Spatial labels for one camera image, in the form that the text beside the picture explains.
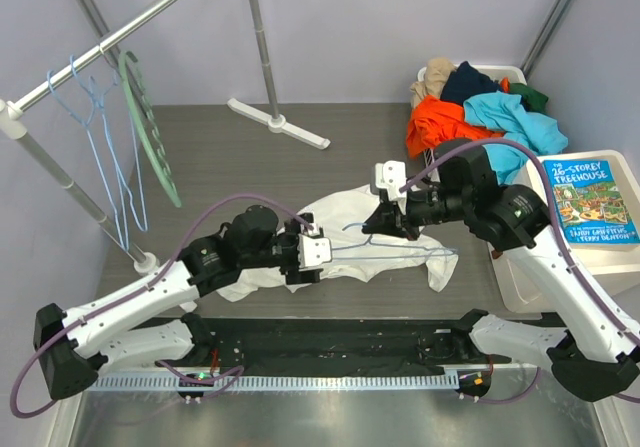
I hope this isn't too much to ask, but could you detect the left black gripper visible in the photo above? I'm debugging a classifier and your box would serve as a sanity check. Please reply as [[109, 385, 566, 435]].
[[240, 215, 321, 283]]

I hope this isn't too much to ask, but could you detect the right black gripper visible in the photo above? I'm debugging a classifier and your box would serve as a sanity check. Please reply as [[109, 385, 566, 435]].
[[363, 186, 471, 241]]

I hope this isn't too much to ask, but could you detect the blue wire hanger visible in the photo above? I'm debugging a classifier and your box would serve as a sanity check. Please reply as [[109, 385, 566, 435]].
[[68, 54, 149, 245], [45, 69, 132, 248], [326, 223, 458, 267]]

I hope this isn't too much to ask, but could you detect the white t shirt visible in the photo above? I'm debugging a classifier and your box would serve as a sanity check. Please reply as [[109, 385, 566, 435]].
[[214, 182, 460, 303]]

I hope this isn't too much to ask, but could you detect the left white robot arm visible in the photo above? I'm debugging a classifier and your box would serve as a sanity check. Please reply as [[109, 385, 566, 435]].
[[34, 205, 332, 401]]

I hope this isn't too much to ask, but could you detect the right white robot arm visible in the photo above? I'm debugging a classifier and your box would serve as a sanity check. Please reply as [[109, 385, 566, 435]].
[[361, 138, 639, 402]]

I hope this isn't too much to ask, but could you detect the orange t shirt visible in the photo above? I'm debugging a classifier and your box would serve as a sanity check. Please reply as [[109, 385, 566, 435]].
[[406, 96, 502, 158]]

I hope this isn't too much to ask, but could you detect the cyan t shirt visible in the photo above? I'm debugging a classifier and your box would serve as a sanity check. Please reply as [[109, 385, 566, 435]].
[[463, 92, 568, 184]]

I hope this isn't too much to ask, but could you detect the green plastic hanger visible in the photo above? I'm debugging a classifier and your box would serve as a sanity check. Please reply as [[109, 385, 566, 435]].
[[118, 51, 182, 208]]

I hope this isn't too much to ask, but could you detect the beige garment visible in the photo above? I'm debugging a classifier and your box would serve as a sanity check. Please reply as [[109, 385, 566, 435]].
[[410, 57, 457, 109]]

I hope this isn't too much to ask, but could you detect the navy garment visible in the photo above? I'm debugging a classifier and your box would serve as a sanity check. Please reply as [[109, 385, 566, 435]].
[[440, 61, 501, 106]]

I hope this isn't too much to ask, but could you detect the dark green garment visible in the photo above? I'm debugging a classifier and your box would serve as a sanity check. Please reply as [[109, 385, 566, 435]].
[[509, 83, 549, 114]]

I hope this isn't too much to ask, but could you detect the white laundry basket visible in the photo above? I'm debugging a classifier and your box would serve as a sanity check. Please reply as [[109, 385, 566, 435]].
[[417, 65, 527, 202]]

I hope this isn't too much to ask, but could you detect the blue treehouse book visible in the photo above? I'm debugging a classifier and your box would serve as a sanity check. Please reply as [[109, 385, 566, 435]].
[[543, 159, 639, 246]]

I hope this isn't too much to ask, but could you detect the white drawer unit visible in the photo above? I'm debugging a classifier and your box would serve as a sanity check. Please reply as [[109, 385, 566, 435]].
[[488, 150, 639, 314]]

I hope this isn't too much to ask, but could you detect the silver clothes rack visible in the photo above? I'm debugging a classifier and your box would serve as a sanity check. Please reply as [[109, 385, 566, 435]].
[[1, 0, 330, 275]]

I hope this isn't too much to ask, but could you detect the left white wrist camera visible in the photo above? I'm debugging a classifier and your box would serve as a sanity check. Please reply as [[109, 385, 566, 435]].
[[298, 212, 332, 270]]

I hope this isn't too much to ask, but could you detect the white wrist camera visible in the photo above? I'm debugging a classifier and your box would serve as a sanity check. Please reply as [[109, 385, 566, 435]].
[[370, 160, 407, 201], [298, 212, 332, 270]]

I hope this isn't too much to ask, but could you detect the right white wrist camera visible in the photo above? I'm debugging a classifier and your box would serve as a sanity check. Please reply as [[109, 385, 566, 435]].
[[370, 160, 407, 201]]

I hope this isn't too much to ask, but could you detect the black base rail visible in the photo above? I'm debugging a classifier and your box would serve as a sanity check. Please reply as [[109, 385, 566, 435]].
[[117, 316, 546, 374]]

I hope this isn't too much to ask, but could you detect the white slotted cable duct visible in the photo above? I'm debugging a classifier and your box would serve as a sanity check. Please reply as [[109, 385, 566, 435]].
[[88, 371, 459, 393]]

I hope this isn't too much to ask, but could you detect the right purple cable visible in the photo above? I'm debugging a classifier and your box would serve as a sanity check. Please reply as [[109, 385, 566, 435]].
[[399, 139, 640, 402]]

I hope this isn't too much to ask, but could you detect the purple cable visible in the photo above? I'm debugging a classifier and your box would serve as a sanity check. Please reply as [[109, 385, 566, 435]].
[[9, 194, 321, 418], [399, 139, 640, 402]]

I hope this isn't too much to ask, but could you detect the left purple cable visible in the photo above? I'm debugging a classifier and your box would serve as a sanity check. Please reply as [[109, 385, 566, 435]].
[[9, 194, 321, 418]]

